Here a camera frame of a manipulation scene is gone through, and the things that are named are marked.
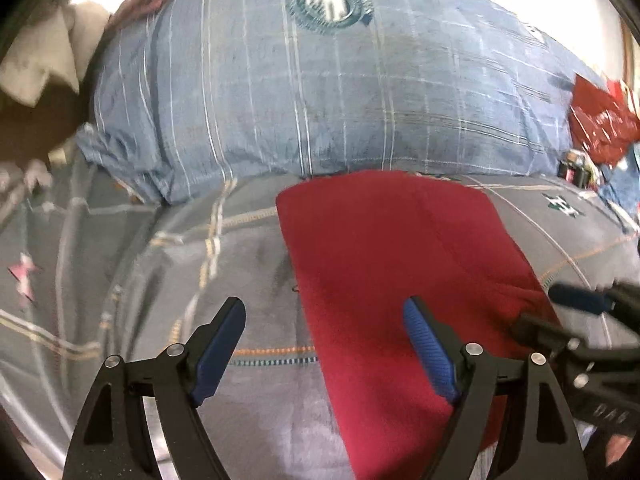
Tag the grey printed bed sheet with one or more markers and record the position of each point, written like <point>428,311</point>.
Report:
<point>150,285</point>

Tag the blue plaid pillow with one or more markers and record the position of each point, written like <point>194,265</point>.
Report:
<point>320,100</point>

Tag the white cloth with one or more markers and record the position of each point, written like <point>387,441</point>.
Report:
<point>45,55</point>

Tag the blue patterned cloth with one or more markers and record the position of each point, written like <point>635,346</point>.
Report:
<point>620,185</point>

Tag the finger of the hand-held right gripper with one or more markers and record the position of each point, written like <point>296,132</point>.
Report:
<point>582,299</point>
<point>537,330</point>

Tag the red plastic bag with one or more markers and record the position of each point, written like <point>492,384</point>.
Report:
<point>602,120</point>

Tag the red small cloth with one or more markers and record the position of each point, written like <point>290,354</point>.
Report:
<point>380,260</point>

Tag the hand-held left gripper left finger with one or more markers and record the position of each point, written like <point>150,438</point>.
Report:
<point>216,355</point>

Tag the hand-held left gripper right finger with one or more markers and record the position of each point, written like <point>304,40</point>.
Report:
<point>431,350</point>

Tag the dark small jar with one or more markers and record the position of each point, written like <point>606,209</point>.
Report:
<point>577,170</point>

